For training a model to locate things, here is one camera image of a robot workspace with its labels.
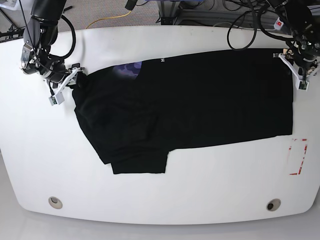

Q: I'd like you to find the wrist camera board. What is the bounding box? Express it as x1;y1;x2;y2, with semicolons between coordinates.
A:
295;79;309;91
49;92;65;106

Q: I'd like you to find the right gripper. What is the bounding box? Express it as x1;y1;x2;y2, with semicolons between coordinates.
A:
44;63;87;98

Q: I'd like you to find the black tripod stand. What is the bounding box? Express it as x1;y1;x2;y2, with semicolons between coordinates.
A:
0;24;25;43

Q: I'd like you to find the red tape rectangle marking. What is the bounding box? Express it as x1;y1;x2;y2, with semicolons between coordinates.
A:
286;138;308;176

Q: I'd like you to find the left table cable grommet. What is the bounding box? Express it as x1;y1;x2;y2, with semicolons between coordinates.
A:
48;196;63;210

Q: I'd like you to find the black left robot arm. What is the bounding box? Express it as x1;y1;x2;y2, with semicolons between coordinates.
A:
226;0;320;91

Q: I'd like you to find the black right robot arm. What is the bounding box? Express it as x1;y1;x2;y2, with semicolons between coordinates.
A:
21;0;88;96

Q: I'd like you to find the aluminium frame post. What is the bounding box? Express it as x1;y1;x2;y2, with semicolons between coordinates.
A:
156;0;181;26

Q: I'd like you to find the white power strip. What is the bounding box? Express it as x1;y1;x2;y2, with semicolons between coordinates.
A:
273;17;284;31

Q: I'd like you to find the right table cable grommet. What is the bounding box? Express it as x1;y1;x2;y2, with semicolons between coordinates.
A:
266;198;281;212

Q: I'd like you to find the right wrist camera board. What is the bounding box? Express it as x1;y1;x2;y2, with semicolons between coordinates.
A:
49;92;65;106

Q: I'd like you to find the yellow cable on floor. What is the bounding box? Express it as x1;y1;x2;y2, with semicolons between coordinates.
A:
86;9;132;30

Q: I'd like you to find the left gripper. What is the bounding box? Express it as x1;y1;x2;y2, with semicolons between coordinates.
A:
272;48;320;85

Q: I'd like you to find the table cable grommet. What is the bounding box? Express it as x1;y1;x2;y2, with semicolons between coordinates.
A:
266;198;281;212
48;196;63;210

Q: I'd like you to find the black printed T-shirt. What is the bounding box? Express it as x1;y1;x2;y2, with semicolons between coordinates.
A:
72;48;294;175

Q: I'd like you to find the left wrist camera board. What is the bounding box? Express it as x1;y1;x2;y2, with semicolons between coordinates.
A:
295;79;309;91

